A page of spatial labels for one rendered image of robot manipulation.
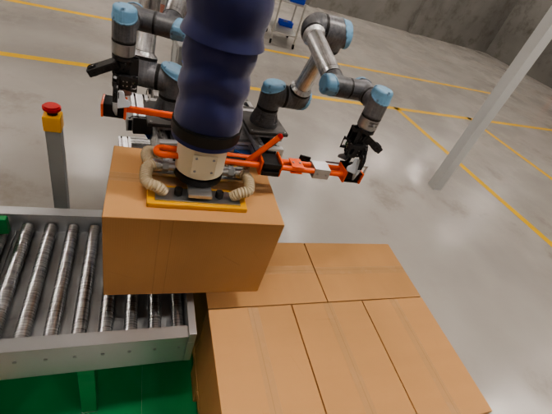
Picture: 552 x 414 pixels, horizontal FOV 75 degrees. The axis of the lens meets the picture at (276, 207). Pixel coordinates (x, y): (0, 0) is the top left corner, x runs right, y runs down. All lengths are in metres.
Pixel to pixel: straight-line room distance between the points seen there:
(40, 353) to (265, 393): 0.80
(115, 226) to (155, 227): 0.12
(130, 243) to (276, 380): 0.77
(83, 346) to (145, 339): 0.20
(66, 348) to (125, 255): 0.39
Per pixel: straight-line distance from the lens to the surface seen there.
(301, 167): 1.36
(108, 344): 1.49
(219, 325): 1.61
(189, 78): 1.08
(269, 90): 1.88
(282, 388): 1.55
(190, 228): 1.23
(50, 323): 1.61
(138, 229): 1.23
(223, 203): 1.26
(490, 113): 4.35
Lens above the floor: 1.90
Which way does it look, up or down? 38 degrees down
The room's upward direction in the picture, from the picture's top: 21 degrees clockwise
